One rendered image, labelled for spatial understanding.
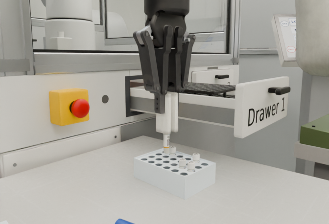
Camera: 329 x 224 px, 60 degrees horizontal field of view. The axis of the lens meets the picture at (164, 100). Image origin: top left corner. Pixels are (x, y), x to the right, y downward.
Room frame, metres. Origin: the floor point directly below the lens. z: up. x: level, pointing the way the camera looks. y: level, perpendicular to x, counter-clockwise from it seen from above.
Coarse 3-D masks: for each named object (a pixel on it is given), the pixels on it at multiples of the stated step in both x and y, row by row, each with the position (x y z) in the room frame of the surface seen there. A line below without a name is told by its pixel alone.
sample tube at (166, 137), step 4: (164, 136) 0.49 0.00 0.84; (168, 136) 0.49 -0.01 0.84; (164, 140) 0.49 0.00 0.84; (168, 140) 0.49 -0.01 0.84; (164, 144) 0.49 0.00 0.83; (168, 144) 0.49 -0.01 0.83; (164, 148) 0.49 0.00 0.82; (168, 148) 0.49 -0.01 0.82; (164, 152) 0.49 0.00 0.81; (168, 152) 0.49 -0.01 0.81
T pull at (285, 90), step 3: (273, 87) 0.66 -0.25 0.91; (276, 87) 0.66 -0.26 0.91; (285, 87) 0.65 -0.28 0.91; (288, 87) 0.66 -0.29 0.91; (270, 90) 0.65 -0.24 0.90; (273, 90) 0.64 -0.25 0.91; (276, 90) 0.62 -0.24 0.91; (279, 90) 0.61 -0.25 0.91; (282, 90) 0.62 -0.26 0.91; (285, 90) 0.64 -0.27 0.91; (288, 90) 0.66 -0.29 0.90; (276, 93) 0.62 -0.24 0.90; (279, 93) 0.61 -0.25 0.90; (282, 93) 0.62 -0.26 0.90
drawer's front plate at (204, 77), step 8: (192, 72) 1.01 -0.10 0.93; (200, 72) 1.02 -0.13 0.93; (208, 72) 1.06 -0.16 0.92; (216, 72) 1.11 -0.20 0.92; (224, 72) 1.16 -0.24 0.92; (232, 72) 1.21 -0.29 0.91; (192, 80) 1.01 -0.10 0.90; (200, 80) 1.02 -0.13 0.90; (208, 80) 1.06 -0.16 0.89; (216, 80) 1.11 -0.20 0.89; (224, 80) 1.16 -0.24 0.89; (232, 80) 1.21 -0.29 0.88
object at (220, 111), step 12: (132, 96) 0.77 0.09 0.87; (144, 96) 0.75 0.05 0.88; (180, 96) 0.67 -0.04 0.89; (192, 96) 0.65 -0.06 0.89; (204, 96) 0.63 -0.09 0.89; (132, 108) 0.77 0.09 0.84; (144, 108) 0.74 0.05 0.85; (180, 108) 0.67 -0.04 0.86; (192, 108) 0.65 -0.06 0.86; (204, 108) 0.63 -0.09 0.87; (216, 108) 0.61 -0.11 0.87; (228, 108) 0.59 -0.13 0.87; (192, 120) 0.65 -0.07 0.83; (204, 120) 0.63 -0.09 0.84; (216, 120) 0.61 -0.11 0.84; (228, 120) 0.59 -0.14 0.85
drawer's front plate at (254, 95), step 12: (240, 84) 0.56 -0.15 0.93; (252, 84) 0.58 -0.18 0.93; (264, 84) 0.64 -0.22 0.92; (276, 84) 0.70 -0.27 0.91; (288, 84) 0.77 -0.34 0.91; (240, 96) 0.56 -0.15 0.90; (252, 96) 0.59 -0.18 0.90; (264, 96) 0.64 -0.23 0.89; (276, 96) 0.70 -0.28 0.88; (240, 108) 0.55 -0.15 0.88; (252, 108) 0.59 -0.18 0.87; (264, 108) 0.64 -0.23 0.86; (276, 108) 0.70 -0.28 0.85; (240, 120) 0.55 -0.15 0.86; (252, 120) 0.59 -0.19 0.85; (264, 120) 0.65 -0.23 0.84; (276, 120) 0.71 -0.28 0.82; (240, 132) 0.55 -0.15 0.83; (252, 132) 0.59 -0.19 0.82
